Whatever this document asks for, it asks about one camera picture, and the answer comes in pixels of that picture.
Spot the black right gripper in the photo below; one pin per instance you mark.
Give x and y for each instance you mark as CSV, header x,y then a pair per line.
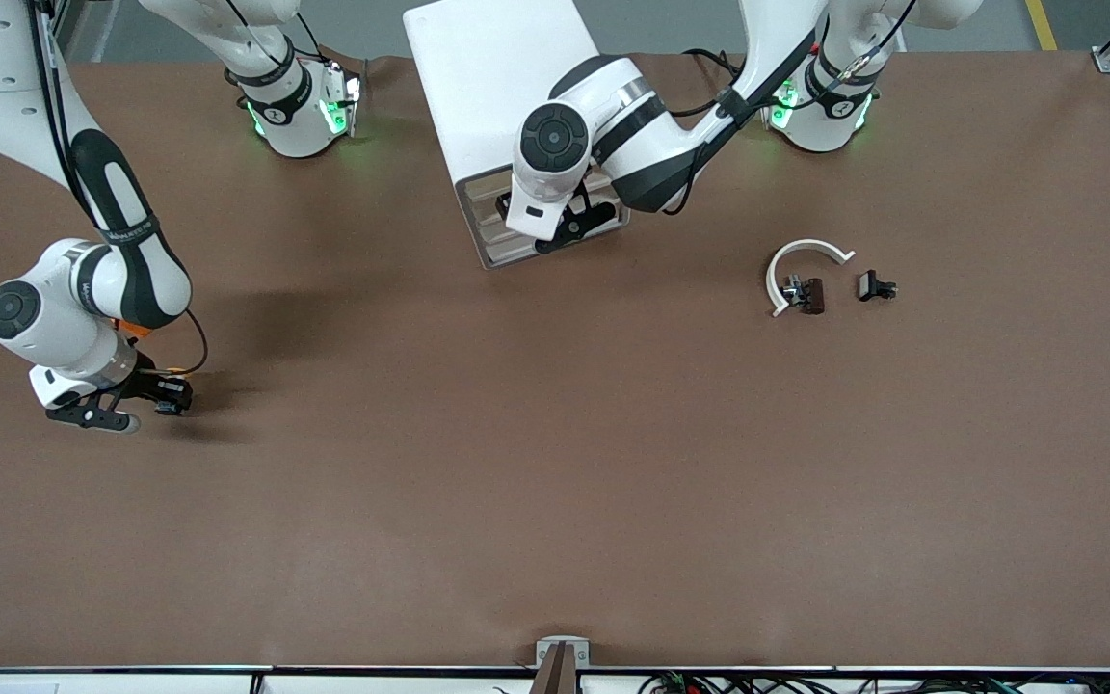
x,y
145,383

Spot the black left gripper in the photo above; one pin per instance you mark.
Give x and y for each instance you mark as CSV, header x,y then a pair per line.
x,y
507,206

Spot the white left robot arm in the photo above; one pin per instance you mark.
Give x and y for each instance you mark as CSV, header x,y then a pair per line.
x,y
603,87

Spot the orange and black box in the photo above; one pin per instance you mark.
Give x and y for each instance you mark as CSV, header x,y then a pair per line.
x,y
134,330

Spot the brown table cover sheet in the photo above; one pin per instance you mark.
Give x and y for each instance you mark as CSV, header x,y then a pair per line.
x,y
555,463

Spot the dark brown contact block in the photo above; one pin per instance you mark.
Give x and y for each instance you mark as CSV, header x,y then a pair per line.
x,y
812,295

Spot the small black plastic part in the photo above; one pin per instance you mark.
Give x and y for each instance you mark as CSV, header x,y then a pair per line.
x,y
869,285

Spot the brown tapered strip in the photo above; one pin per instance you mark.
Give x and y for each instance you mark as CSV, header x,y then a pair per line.
x,y
555,675

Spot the grey metal bracket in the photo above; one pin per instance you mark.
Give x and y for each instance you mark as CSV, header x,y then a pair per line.
x,y
563,644

